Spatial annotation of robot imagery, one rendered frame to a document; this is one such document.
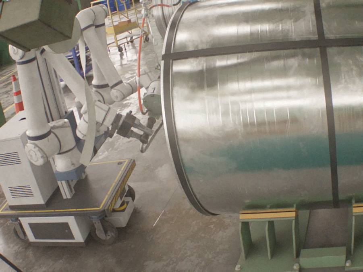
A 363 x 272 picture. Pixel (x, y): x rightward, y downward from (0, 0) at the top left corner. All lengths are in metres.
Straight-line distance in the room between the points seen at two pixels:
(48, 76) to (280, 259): 1.82
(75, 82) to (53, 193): 0.97
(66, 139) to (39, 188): 0.46
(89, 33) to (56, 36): 1.53
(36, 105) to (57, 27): 1.15
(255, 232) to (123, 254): 0.82
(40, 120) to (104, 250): 0.98
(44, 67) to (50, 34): 1.63
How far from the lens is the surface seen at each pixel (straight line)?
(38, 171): 2.91
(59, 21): 1.30
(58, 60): 2.37
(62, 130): 2.59
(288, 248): 2.52
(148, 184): 3.53
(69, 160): 2.64
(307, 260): 2.35
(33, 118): 2.42
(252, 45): 1.90
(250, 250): 2.55
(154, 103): 2.17
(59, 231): 2.93
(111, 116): 2.13
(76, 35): 1.64
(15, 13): 1.31
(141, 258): 2.73
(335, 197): 2.08
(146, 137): 2.17
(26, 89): 2.37
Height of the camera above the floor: 1.59
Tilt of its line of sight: 23 degrees down
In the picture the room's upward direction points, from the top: 13 degrees counter-clockwise
